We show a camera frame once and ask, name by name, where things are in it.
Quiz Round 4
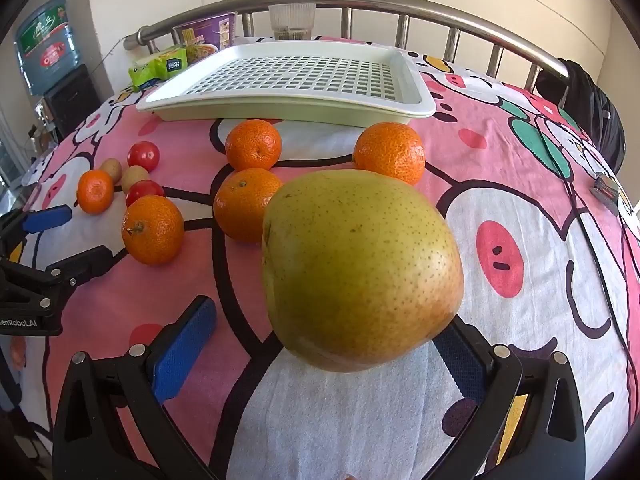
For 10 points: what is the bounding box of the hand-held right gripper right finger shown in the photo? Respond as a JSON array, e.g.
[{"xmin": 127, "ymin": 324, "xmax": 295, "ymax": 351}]
[{"xmin": 432, "ymin": 315, "xmax": 587, "ymax": 480}]

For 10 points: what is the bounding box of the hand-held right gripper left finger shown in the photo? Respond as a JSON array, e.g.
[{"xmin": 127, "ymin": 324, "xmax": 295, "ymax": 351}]
[{"xmin": 51, "ymin": 295, "xmax": 219, "ymax": 480}]

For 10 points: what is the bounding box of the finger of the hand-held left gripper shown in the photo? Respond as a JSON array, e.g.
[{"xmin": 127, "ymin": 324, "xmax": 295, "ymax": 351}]
[
  {"xmin": 0, "ymin": 205, "xmax": 73, "ymax": 261},
  {"xmin": 30, "ymin": 245, "xmax": 114, "ymax": 308}
]

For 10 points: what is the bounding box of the small orange tangerine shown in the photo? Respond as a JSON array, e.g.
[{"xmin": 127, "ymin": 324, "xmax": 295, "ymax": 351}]
[{"xmin": 76, "ymin": 170, "xmax": 115, "ymax": 215}]

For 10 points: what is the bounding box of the small brown kiwi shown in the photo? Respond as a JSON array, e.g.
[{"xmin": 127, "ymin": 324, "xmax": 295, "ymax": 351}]
[
  {"xmin": 99, "ymin": 158, "xmax": 123, "ymax": 184},
  {"xmin": 121, "ymin": 165, "xmax": 151, "ymax": 194}
]

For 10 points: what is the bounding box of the red cherry tomato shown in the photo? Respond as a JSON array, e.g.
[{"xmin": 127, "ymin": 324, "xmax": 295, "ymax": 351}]
[
  {"xmin": 127, "ymin": 141, "xmax": 161, "ymax": 172},
  {"xmin": 125, "ymin": 179, "xmax": 166, "ymax": 208}
]

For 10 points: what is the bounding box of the large yellow-green pear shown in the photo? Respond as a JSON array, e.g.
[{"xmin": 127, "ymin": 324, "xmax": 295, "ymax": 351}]
[{"xmin": 261, "ymin": 170, "xmax": 465, "ymax": 374}]

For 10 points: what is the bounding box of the white slotted plastic tray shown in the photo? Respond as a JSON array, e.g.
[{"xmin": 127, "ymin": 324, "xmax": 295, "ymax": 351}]
[{"xmin": 136, "ymin": 41, "xmax": 437, "ymax": 126}]

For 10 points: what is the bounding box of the large blue water bottle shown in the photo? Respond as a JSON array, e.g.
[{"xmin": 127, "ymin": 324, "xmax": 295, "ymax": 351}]
[{"xmin": 14, "ymin": 0, "xmax": 83, "ymax": 96}]

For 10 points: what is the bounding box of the green snack packet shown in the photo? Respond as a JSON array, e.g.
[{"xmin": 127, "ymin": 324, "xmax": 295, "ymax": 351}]
[{"xmin": 128, "ymin": 44, "xmax": 190, "ymax": 92}]

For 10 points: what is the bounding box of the pink cartoon printed blanket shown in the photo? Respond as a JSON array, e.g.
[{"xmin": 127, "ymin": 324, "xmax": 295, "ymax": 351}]
[{"xmin": 0, "ymin": 35, "xmax": 640, "ymax": 480}]

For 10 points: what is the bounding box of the small dark packet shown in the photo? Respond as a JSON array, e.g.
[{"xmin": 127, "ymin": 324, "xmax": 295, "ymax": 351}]
[{"xmin": 590, "ymin": 172, "xmax": 623, "ymax": 218}]

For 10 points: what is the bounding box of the purple instant noodle cup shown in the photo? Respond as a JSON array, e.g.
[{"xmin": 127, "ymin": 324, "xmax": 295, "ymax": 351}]
[{"xmin": 172, "ymin": 11, "xmax": 238, "ymax": 63}]

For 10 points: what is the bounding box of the black backpack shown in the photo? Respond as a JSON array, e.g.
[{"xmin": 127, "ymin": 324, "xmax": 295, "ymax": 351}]
[{"xmin": 535, "ymin": 58, "xmax": 626, "ymax": 176}]

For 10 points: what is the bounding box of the ribbed clear glass cup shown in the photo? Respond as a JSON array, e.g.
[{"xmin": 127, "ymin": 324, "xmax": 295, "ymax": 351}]
[{"xmin": 268, "ymin": 3, "xmax": 317, "ymax": 42}]

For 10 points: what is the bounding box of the metal bed rail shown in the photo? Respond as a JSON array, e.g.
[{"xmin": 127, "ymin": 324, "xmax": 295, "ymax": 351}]
[{"xmin": 122, "ymin": 0, "xmax": 571, "ymax": 91}]

